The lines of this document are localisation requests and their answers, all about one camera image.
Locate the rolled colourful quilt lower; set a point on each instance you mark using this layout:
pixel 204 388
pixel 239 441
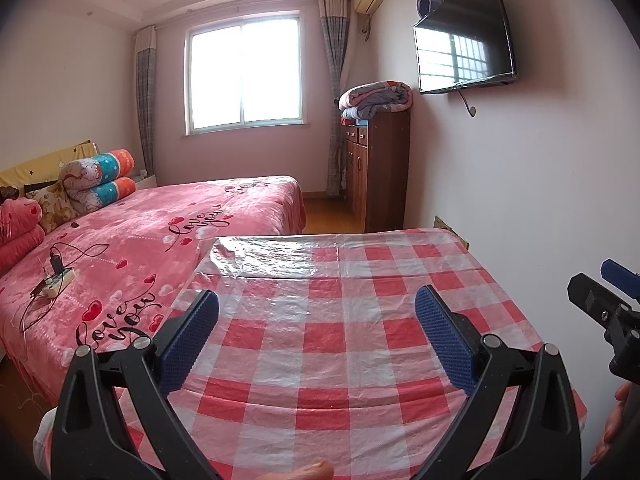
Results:
pixel 93 199

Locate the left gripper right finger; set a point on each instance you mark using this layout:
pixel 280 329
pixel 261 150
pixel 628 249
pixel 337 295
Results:
pixel 519 419

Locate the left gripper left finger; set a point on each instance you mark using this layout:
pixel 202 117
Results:
pixel 90 438

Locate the rolled colourful quilt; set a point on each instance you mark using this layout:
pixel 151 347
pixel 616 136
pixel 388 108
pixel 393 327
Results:
pixel 93 199
pixel 82 174

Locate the left grey curtain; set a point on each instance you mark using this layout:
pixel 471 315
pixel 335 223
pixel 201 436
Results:
pixel 144 91

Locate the right grey curtain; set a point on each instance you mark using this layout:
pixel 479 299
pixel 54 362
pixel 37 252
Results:
pixel 334 21

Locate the rolled colourful quilt upper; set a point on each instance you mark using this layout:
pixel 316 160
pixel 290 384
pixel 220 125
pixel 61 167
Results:
pixel 82 174

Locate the pink love you bedspread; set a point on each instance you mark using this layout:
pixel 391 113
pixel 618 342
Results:
pixel 157 238

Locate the folded blanket on cabinet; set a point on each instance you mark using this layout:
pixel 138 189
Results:
pixel 365 101

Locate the person right hand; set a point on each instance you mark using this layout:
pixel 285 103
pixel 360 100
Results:
pixel 612 425

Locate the red white checkered tablecloth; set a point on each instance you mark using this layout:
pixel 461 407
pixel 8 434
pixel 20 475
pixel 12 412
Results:
pixel 317 353

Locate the floral pillow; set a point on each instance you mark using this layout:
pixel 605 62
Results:
pixel 56 207

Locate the wooden dresser cabinet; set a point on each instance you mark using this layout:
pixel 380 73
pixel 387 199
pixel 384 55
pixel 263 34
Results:
pixel 376 161

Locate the person left hand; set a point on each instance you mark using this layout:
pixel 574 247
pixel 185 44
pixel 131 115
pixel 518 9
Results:
pixel 318 471

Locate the white bin liner bag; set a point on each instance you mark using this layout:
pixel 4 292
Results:
pixel 42 443

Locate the window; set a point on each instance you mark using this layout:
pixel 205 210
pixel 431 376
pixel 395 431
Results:
pixel 245 73

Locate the yellow headboard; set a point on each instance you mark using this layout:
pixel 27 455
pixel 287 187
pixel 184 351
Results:
pixel 45 168

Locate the white power strip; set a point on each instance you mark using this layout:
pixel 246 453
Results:
pixel 53 287

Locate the wall mounted television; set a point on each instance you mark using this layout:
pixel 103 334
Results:
pixel 464 44

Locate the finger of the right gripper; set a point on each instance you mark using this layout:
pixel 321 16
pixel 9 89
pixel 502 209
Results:
pixel 623 279
pixel 593 299

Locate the grey curtain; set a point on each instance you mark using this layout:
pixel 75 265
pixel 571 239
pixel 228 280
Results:
pixel 144 91
pixel 334 21

